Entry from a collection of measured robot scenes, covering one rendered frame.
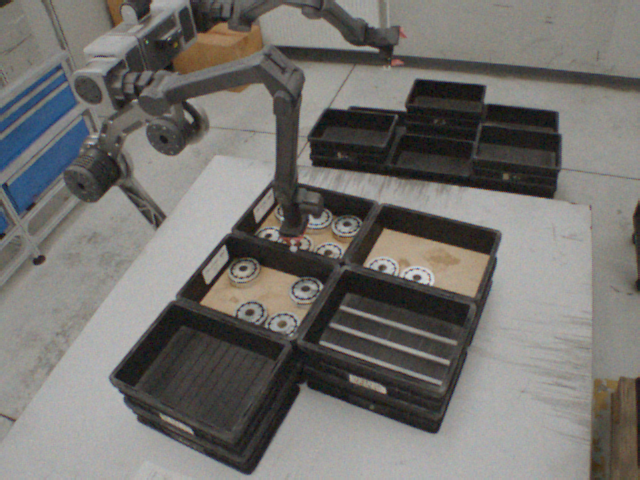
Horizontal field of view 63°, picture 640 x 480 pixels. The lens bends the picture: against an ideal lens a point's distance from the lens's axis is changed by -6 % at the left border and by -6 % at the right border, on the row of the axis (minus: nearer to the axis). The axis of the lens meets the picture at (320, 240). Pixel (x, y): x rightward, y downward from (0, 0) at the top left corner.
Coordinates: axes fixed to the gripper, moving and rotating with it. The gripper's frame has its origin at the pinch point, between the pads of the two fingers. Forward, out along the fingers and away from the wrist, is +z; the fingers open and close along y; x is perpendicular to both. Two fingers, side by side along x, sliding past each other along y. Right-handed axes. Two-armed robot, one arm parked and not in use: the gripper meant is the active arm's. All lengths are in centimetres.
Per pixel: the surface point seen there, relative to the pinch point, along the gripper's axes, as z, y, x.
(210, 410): 4, -60, 2
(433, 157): 51, 122, -23
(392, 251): 4.1, 7.6, -29.3
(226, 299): 4.0, -24.7, 14.4
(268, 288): 4.0, -17.1, 3.5
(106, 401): 17, -62, 40
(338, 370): 1.3, -40.5, -27.0
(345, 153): 36, 97, 16
